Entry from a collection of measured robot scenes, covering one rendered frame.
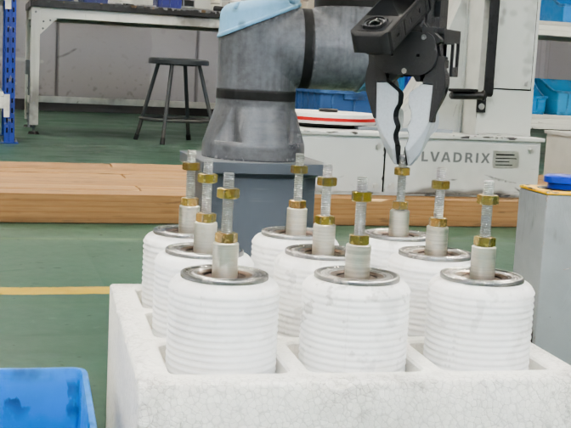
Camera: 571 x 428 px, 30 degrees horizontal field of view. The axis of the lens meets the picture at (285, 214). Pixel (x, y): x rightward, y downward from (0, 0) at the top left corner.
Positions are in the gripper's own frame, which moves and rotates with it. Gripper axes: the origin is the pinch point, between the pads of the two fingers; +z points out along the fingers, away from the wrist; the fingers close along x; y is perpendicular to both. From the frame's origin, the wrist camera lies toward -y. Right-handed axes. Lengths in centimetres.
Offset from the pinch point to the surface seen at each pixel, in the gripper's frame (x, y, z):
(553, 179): -15.5, 6.3, 1.9
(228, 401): -1.4, -39.0, 17.8
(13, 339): 66, 13, 35
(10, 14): 325, 306, -28
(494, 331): -17.8, -21.6, 13.0
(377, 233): 1.6, -1.5, 9.0
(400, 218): -0.6, -0.4, 7.2
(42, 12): 360, 371, -33
